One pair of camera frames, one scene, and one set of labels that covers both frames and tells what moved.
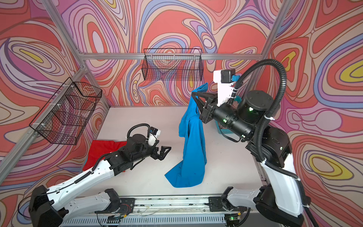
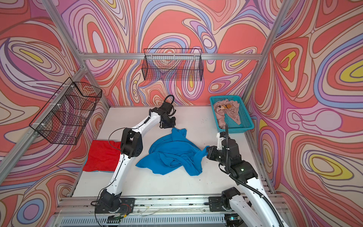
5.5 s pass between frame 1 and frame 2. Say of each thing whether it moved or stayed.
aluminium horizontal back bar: stayed
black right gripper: moved
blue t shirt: moved
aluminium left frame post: stayed
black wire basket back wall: stayed
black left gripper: moved
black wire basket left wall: stayed
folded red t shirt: stayed
